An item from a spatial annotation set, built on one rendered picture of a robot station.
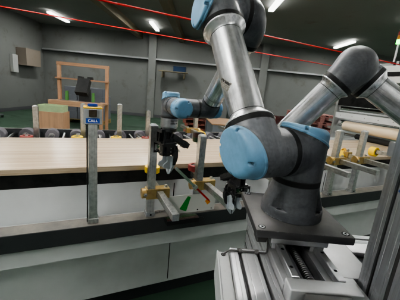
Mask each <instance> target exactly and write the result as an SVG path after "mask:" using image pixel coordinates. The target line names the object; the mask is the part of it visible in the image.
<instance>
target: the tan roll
mask: <svg viewBox="0 0 400 300"><path fill-rule="evenodd" d="M337 126H342V130H346V131H349V132H355V133H361V131H362V130H367V131H368V132H369V133H368V135H370V136H376V137H380V138H385V139H391V140H396V138H397V135H398V132H399V129H392V128H388V127H380V126H374V125H369V124H362V123H354V122H350V121H344V122H343V123H342V124H340V123H337Z"/></svg>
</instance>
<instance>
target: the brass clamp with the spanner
mask: <svg viewBox="0 0 400 300"><path fill-rule="evenodd" d="M191 181H192V183H193V184H196V185H198V189H199V190H205V189H204V183H211V184H212V185H213V186H214V187H215V180H214V179H212V180H211V179H210V178H209V177H204V178H203V180H201V181H196V180H195V179H192V180H191ZM188 185H189V189H193V187H192V185H191V184H190V183H188Z"/></svg>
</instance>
